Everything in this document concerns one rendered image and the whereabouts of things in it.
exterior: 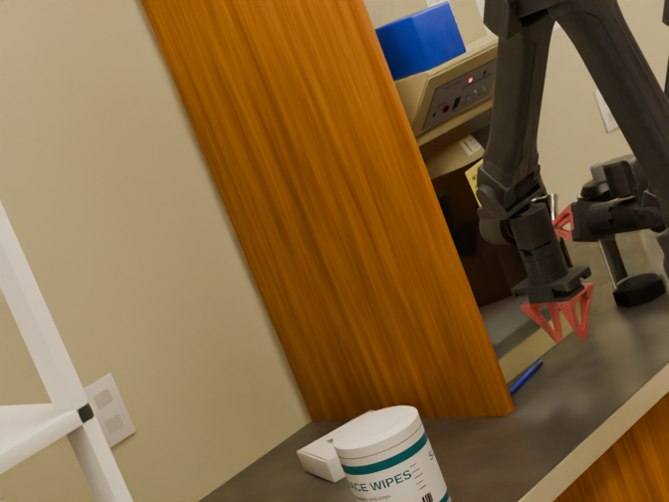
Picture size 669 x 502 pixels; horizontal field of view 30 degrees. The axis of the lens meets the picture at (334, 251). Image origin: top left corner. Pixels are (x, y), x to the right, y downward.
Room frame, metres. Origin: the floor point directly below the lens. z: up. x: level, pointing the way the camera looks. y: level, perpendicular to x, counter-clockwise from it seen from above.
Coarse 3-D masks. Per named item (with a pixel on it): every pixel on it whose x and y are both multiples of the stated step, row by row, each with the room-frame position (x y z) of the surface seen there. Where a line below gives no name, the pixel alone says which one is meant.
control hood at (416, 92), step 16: (480, 48) 2.08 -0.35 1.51; (496, 48) 2.12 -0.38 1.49; (448, 64) 2.02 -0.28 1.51; (464, 64) 2.06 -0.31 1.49; (480, 64) 2.10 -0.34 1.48; (400, 80) 2.03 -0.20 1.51; (416, 80) 2.00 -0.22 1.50; (432, 80) 2.00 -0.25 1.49; (448, 80) 2.04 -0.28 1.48; (400, 96) 2.04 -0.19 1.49; (416, 96) 2.01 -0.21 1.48; (432, 96) 2.03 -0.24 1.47; (416, 112) 2.02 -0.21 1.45; (416, 128) 2.05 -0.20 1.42
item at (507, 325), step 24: (480, 120) 2.20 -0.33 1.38; (432, 144) 2.11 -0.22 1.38; (456, 144) 2.14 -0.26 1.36; (480, 144) 2.18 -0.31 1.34; (432, 168) 2.09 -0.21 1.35; (456, 168) 2.13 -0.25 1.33; (456, 192) 2.12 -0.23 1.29; (456, 216) 2.10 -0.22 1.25; (456, 240) 2.09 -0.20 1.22; (480, 240) 2.13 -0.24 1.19; (480, 264) 2.11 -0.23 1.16; (504, 264) 2.15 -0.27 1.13; (480, 288) 2.10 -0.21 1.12; (504, 288) 2.14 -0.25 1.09; (480, 312) 2.09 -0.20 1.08; (504, 312) 2.12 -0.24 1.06; (504, 336) 2.11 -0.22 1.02; (528, 336) 2.15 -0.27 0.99
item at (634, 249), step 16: (608, 192) 2.24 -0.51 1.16; (608, 240) 2.26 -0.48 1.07; (624, 240) 2.24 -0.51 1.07; (640, 240) 2.25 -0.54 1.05; (608, 256) 2.27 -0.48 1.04; (624, 256) 2.25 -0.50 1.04; (640, 256) 2.24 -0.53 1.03; (608, 272) 2.28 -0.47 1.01; (624, 272) 2.25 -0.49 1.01; (640, 272) 2.24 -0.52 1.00; (656, 272) 2.26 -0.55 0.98; (624, 288) 2.26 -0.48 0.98
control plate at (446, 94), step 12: (492, 60) 2.13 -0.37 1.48; (468, 72) 2.08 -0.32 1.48; (480, 72) 2.12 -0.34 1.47; (492, 72) 2.15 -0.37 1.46; (444, 84) 2.04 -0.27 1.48; (456, 84) 2.07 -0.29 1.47; (468, 84) 2.11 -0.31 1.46; (480, 84) 2.14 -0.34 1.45; (492, 84) 2.18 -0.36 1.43; (444, 96) 2.06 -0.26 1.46; (456, 96) 2.10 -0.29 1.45; (480, 96) 2.17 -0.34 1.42; (432, 108) 2.05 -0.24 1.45; (456, 108) 2.12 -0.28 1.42; (432, 120) 2.08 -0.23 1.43
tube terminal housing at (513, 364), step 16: (368, 0) 2.11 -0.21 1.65; (384, 0) 2.13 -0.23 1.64; (400, 0) 2.16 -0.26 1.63; (416, 0) 2.18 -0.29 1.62; (464, 0) 2.26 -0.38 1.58; (384, 16) 2.12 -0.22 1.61; (400, 16) 2.15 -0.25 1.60; (464, 16) 2.25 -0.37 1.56; (480, 16) 2.28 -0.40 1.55; (464, 32) 2.24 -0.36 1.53; (480, 32) 2.27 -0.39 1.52; (464, 112) 2.19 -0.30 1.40; (480, 112) 2.22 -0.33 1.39; (432, 128) 2.13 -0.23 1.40; (448, 128) 2.16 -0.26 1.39; (576, 304) 2.27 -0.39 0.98; (560, 320) 2.23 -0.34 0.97; (544, 336) 2.19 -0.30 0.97; (512, 352) 2.13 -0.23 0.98; (528, 352) 2.15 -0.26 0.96; (544, 352) 2.18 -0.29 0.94; (512, 368) 2.12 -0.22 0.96
